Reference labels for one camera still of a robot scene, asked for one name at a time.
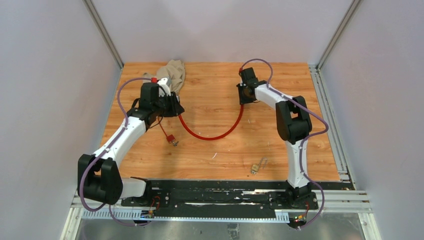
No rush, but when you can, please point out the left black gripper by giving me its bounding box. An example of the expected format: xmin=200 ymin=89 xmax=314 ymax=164
xmin=153 ymin=92 xmax=185 ymax=118

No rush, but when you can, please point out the red cable lock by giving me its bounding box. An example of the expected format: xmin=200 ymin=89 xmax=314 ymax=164
xmin=178 ymin=104 xmax=245 ymax=141

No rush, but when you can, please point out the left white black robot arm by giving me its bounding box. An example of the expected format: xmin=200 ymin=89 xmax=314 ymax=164
xmin=77 ymin=78 xmax=185 ymax=207

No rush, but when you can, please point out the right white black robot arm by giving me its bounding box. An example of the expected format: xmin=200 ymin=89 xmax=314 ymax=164
xmin=237 ymin=67 xmax=318 ymax=210

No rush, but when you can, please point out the beige cloth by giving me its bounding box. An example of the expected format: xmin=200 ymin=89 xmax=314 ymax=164
xmin=142 ymin=59 xmax=186 ymax=95

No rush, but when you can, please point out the brass padlock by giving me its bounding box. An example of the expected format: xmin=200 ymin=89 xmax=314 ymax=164
xmin=250 ymin=157 xmax=268 ymax=175

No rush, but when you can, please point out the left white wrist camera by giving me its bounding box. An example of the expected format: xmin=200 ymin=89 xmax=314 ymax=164
xmin=151 ymin=77 xmax=172 ymax=97

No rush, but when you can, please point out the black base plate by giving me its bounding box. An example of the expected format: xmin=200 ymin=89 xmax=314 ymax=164
xmin=88 ymin=178 xmax=357 ymax=220

